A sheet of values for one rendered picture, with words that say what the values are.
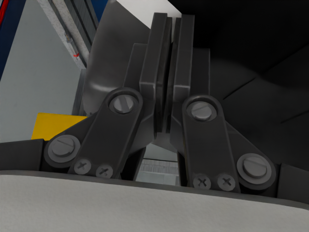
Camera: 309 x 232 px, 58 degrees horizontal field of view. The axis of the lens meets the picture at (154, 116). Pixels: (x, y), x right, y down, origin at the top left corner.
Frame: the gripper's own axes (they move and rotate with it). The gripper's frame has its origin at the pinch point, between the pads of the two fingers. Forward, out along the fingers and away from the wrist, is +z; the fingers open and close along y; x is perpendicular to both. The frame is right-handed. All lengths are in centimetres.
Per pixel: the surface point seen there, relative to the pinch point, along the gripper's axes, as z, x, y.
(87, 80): 3.6, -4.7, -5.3
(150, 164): 34, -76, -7
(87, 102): 3.7, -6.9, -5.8
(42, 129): 15.9, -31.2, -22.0
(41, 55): 70, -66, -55
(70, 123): 17.3, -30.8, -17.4
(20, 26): 83, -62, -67
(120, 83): 2.9, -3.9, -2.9
